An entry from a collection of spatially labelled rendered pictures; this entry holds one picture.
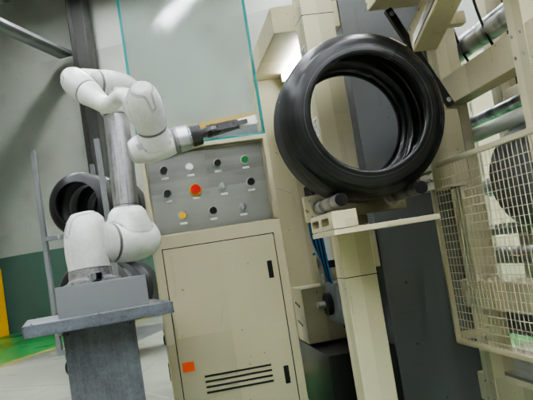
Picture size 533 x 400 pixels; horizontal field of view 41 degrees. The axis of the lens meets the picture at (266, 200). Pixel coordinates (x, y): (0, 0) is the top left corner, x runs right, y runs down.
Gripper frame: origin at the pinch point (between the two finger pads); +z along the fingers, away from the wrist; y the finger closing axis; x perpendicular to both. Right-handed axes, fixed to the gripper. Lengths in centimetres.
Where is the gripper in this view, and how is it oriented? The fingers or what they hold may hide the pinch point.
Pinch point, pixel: (247, 121)
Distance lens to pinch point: 248.9
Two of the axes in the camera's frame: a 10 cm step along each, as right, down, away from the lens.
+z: 9.5, -2.7, 1.5
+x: 2.8, 9.6, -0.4
